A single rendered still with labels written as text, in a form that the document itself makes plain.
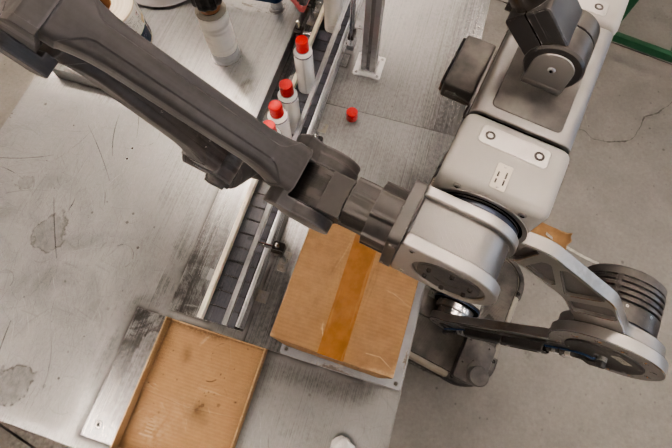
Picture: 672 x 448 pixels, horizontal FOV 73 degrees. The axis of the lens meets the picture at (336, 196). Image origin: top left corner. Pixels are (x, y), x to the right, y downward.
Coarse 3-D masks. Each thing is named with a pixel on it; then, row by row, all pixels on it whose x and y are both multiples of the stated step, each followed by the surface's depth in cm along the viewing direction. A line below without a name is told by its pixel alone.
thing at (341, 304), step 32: (320, 256) 90; (352, 256) 90; (288, 288) 87; (320, 288) 87; (352, 288) 87; (384, 288) 87; (416, 288) 87; (288, 320) 85; (320, 320) 85; (352, 320) 85; (384, 320) 85; (320, 352) 83; (352, 352) 83; (384, 352) 83
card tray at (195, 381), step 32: (160, 352) 110; (192, 352) 110; (224, 352) 110; (256, 352) 110; (160, 384) 108; (192, 384) 108; (224, 384) 107; (256, 384) 108; (128, 416) 104; (160, 416) 105; (192, 416) 105; (224, 416) 105
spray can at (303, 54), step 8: (296, 40) 114; (304, 40) 114; (296, 48) 116; (304, 48) 115; (296, 56) 118; (304, 56) 117; (312, 56) 119; (296, 64) 121; (304, 64) 119; (312, 64) 122; (296, 72) 125; (304, 72) 122; (312, 72) 124; (304, 80) 126; (312, 80) 127; (304, 88) 129
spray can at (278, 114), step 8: (272, 104) 107; (280, 104) 107; (272, 112) 107; (280, 112) 108; (272, 120) 110; (280, 120) 110; (288, 120) 113; (280, 128) 112; (288, 128) 115; (288, 136) 118
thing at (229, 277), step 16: (320, 32) 141; (320, 48) 139; (336, 48) 139; (320, 64) 136; (320, 80) 134; (304, 96) 132; (304, 128) 128; (256, 192) 121; (256, 208) 119; (272, 208) 119; (256, 224) 118; (272, 224) 118; (240, 240) 116; (240, 256) 114; (256, 256) 114; (224, 272) 113; (240, 272) 113; (224, 288) 111; (224, 304) 110; (240, 304) 110
